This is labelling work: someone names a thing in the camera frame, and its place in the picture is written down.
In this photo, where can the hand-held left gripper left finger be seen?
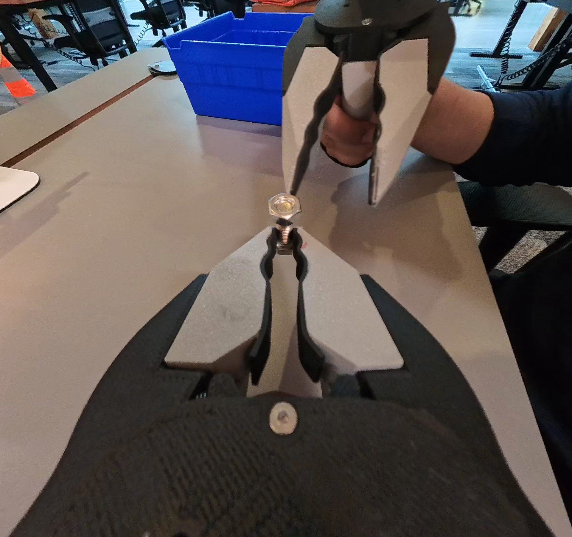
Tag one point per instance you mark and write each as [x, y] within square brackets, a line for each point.
[214, 313]

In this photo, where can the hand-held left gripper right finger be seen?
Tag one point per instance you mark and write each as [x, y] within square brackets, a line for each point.
[348, 318]

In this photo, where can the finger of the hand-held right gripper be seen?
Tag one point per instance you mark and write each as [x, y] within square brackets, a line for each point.
[304, 108]
[406, 95]

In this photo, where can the blue plastic bin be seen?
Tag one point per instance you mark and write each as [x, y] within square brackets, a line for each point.
[232, 81]

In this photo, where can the large silver hex nut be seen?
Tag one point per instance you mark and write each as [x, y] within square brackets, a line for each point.
[272, 206]

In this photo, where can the person's right forearm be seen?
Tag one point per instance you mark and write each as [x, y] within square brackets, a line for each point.
[447, 117]

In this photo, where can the person's right hand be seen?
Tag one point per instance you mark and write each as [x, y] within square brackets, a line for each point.
[348, 139]

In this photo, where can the metal desk grommet cover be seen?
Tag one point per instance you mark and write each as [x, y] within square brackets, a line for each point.
[161, 69]

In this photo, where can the wooden board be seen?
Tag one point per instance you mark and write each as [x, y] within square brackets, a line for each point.
[547, 28]

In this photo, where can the white document stand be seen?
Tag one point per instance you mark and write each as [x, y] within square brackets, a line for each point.
[15, 186]

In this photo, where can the orange traffic cone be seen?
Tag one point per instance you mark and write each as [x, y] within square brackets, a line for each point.
[18, 84]

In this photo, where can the black frame office desk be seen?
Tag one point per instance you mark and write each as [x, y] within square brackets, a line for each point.
[514, 10]

